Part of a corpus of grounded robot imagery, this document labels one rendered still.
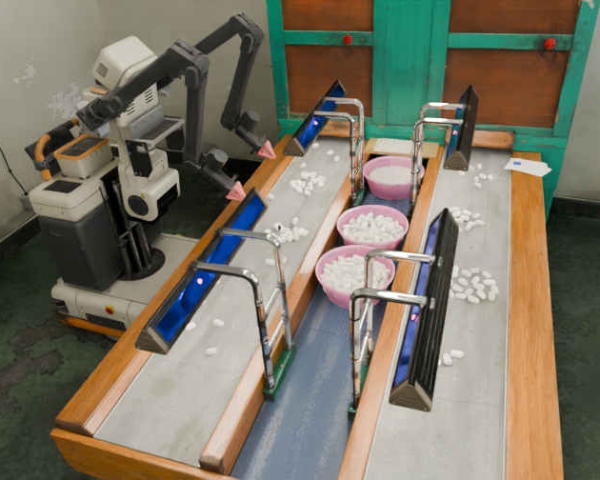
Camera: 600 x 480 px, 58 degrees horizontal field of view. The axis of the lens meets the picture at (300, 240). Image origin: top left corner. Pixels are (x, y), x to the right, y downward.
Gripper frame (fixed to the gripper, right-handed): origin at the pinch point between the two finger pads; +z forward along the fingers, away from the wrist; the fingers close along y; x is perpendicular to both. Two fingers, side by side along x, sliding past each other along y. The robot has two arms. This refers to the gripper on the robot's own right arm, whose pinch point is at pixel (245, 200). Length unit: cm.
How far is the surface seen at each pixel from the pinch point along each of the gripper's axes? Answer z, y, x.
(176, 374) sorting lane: 14, -76, 3
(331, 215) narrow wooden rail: 29.8, 9.8, -12.9
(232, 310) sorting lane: 18, -47, 0
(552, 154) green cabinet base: 95, 81, -65
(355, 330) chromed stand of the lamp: 36, -72, -50
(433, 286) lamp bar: 42, -65, -68
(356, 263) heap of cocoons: 43, -15, -21
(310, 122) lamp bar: 0.6, 20.4, -32.1
